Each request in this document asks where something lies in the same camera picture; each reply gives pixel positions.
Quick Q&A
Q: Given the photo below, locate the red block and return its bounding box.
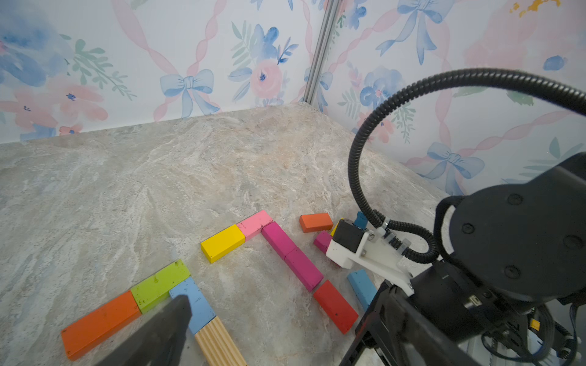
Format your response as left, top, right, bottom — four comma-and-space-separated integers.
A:
313, 280, 358, 335

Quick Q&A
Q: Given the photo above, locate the yellow block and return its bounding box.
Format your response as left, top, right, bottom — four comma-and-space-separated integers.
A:
330, 218, 344, 238
201, 225, 246, 263

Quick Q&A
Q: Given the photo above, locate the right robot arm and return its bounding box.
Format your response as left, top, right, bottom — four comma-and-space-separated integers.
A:
342, 152, 585, 365

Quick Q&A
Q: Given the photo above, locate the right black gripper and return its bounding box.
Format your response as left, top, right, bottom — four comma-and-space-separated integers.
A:
341, 262, 526, 365

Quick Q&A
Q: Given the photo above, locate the light blue block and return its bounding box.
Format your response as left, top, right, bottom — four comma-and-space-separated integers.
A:
169, 277, 216, 335

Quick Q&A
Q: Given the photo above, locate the blue block bottom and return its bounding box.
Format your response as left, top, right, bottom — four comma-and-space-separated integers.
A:
347, 269, 377, 311

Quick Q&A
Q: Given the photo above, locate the green block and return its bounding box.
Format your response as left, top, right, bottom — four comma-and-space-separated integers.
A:
131, 259, 191, 314

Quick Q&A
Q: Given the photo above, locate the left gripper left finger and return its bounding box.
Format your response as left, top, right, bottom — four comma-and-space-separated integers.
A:
99, 295, 192, 365

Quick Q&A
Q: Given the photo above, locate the pink block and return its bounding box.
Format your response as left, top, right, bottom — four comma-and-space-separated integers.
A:
237, 210, 273, 241

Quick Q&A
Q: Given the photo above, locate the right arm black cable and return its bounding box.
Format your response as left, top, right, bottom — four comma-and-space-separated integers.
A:
346, 68, 586, 265

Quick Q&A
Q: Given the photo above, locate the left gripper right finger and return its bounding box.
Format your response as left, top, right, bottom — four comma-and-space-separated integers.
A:
385, 294, 477, 366

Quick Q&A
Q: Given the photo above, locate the magenta block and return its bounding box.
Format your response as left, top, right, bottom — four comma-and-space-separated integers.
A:
261, 222, 298, 260
285, 248, 324, 292
314, 231, 332, 254

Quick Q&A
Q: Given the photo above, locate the orange block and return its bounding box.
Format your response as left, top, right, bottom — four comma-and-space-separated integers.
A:
299, 213, 334, 233
61, 291, 141, 361

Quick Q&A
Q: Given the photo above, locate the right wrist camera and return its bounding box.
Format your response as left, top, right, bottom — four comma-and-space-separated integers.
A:
326, 219, 414, 295

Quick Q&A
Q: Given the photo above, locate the tan block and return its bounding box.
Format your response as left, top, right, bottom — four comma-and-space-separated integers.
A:
195, 317, 247, 366

